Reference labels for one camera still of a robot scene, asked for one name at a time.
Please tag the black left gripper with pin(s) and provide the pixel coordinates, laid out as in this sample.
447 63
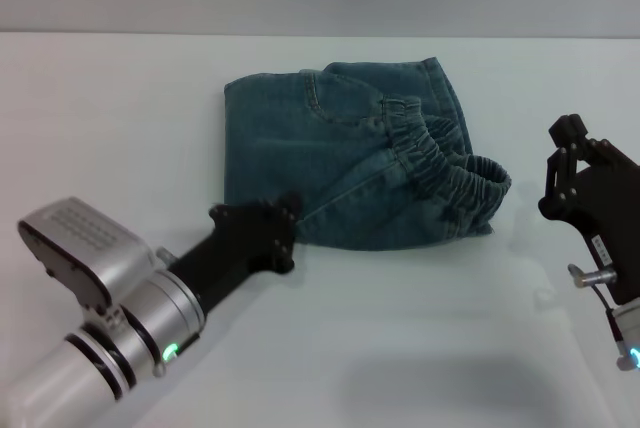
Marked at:
245 243

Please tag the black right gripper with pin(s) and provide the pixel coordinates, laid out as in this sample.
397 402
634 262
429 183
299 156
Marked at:
600 208

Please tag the blue denim shorts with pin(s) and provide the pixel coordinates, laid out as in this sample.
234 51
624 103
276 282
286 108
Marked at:
310 158

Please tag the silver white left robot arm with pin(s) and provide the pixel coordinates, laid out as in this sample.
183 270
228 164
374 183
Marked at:
100 348

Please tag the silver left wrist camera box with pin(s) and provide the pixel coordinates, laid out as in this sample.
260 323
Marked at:
85 243

